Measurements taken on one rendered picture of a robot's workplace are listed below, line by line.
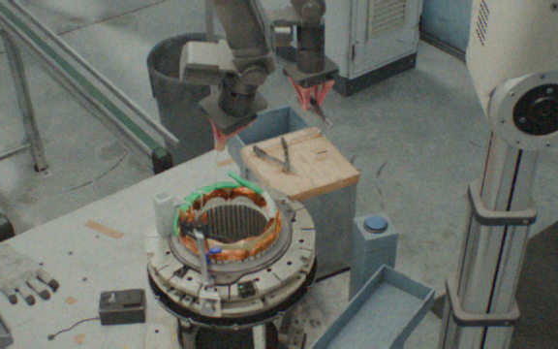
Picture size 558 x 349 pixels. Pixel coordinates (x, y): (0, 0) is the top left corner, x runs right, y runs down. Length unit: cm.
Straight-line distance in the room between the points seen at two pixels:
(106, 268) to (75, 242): 13
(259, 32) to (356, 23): 269
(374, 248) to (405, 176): 186
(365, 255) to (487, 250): 25
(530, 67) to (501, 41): 6
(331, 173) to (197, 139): 154
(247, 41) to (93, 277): 96
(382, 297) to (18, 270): 88
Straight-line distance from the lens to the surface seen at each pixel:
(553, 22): 117
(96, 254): 198
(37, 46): 296
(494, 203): 147
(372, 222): 162
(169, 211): 148
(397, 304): 149
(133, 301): 177
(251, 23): 108
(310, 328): 174
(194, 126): 316
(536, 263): 315
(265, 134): 193
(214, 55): 120
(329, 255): 183
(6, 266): 198
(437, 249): 313
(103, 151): 368
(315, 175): 170
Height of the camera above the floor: 210
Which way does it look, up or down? 38 degrees down
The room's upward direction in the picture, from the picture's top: 1 degrees counter-clockwise
